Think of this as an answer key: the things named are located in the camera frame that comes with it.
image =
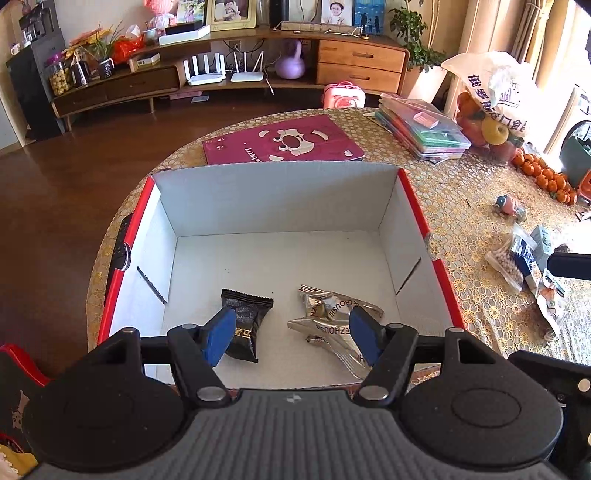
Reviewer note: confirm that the flower pot arrangement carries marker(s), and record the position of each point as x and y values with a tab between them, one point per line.
97	45

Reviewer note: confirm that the blue picture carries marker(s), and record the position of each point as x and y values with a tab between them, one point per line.
369	16

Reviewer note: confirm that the red cardboard box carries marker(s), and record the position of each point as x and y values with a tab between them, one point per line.
267	229

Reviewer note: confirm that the white router tall antennas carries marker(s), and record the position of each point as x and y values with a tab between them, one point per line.
198	71

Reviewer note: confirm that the pink cartoon figurine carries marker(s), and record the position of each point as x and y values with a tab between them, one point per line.
510	206

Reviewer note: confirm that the pile of mandarin oranges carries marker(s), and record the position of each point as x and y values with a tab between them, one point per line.
555	184

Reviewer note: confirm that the stack of plastic bead cases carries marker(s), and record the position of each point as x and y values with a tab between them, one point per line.
422	129

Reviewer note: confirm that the potted green plant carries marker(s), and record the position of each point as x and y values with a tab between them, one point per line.
409	26

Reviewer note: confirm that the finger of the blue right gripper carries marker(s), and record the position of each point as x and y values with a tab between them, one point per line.
570	265

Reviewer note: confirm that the maroon bear tablet case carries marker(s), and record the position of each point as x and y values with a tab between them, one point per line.
315	138

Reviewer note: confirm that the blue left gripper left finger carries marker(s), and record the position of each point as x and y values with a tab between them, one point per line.
217	334

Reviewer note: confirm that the pink toy case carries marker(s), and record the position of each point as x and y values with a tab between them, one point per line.
343	95

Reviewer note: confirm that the white chicken snack packet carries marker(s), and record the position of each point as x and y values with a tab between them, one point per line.
552	302

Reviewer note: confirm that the black snack packet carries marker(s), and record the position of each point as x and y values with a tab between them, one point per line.
250	311

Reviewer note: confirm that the child portrait photo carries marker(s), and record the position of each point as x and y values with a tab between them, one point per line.
337	12

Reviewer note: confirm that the pink teddy bear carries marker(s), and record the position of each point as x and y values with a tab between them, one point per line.
162	16

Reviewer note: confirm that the black speaker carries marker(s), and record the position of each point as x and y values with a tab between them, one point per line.
279	11

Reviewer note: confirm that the white plastic bag of fruit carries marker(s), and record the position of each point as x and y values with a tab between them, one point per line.
497	104

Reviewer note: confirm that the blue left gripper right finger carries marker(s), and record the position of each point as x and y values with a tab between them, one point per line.
367	333

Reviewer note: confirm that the green orange tissue box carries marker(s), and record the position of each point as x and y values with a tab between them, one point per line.
575	158

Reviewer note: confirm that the black remote control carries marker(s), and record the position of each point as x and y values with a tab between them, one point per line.
121	255

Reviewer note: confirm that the white router thin antennas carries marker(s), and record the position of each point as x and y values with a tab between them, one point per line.
246	75

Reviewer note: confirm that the wooden tv cabinet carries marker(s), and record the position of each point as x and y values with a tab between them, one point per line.
377	64

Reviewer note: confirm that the blue cracker packet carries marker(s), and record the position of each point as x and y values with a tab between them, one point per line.
522	250

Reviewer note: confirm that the light green tea box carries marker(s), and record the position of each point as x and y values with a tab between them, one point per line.
544	246

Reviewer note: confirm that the silver foil snack packet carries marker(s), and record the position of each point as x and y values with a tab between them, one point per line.
326	324

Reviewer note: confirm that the framed photo cream frame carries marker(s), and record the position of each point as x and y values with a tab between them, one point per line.
224	15

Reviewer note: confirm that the black cabinet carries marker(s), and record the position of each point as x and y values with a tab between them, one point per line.
28	69

